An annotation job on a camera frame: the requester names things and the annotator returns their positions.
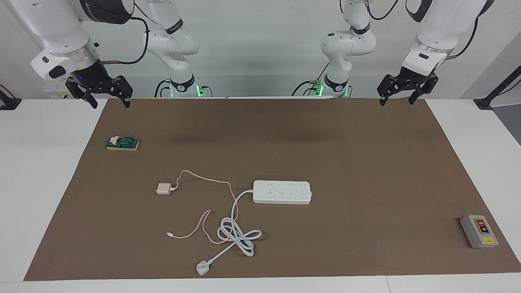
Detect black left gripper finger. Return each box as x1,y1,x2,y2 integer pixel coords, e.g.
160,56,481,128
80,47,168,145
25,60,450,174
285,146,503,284
409,74,439,105
377,74,401,106

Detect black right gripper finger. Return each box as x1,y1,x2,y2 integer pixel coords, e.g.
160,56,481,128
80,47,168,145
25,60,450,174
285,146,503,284
113,75,134,109
65,77,99,109

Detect pink charging cable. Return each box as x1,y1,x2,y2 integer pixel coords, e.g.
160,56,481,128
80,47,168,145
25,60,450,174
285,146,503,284
166,170,239,245

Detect white power strip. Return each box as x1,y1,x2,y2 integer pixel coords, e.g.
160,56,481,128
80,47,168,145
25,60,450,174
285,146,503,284
253,180,313,205

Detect black angled stand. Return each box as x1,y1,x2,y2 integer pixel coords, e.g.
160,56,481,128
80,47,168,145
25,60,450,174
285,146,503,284
473,65,521,110

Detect brown table mat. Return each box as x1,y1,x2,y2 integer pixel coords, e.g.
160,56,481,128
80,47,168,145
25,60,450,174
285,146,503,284
24,97,521,281

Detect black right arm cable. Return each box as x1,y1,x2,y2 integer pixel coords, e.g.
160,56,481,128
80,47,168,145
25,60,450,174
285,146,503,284
100,2,150,66

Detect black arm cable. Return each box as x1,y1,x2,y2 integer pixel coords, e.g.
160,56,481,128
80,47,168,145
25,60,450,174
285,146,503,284
100,2,150,66
364,0,479,59

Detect black base cable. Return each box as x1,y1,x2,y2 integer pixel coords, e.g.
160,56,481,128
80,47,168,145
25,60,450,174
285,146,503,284
291,61,330,98
154,79,173,98

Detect green knife switch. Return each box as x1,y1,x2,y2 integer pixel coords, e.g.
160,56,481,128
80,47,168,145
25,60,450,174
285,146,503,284
105,136,140,151

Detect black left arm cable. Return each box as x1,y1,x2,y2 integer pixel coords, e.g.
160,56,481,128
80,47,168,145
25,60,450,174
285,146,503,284
364,0,479,59

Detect grey push-button switch box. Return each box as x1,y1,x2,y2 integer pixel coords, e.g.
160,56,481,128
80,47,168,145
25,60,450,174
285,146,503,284
460,214,499,249

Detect white power strip cord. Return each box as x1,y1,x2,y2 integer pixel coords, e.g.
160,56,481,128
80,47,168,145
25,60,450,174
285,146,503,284
196,189,262,276

